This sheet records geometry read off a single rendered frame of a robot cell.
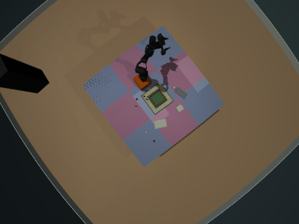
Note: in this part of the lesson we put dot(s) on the green dice tray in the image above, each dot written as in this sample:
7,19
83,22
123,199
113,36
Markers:
157,98

